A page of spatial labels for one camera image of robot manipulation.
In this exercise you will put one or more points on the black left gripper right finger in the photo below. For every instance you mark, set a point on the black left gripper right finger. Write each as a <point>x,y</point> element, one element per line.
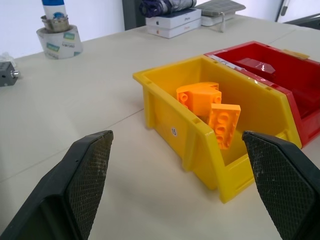
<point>282,185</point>

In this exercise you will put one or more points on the flat orange building block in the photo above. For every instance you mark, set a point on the flat orange building block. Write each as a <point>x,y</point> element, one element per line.
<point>223,122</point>

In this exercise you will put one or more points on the beige tape strip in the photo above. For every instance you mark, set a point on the beige tape strip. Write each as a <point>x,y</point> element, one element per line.
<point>296,53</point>

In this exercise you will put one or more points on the grey metal device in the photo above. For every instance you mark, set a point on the grey metal device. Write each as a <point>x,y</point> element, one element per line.
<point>6,73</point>

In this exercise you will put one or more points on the large orange building block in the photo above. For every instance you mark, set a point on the large orange building block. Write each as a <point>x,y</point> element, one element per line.
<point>200,96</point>

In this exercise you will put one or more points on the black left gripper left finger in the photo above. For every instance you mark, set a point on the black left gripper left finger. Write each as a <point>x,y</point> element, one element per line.
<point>82,180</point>

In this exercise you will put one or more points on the white blue-labelled bottle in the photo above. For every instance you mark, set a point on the white blue-labelled bottle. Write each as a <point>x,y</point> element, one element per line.
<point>53,8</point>

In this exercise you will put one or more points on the red plastic storage bin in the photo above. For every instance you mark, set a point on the red plastic storage bin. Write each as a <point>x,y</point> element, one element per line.
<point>295,75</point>

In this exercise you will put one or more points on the yellow plastic storage bin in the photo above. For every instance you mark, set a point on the yellow plastic storage bin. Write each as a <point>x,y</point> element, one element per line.
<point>185,120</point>

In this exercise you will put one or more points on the grey keyboard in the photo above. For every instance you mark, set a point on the grey keyboard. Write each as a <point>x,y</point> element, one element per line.
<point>220,7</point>

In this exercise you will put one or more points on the printed tape roll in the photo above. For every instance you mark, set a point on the printed tape roll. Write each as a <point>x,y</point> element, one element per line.
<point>60,41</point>

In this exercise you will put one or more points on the white phone box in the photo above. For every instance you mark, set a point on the white phone box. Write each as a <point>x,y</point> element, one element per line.
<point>172,17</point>
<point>172,29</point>

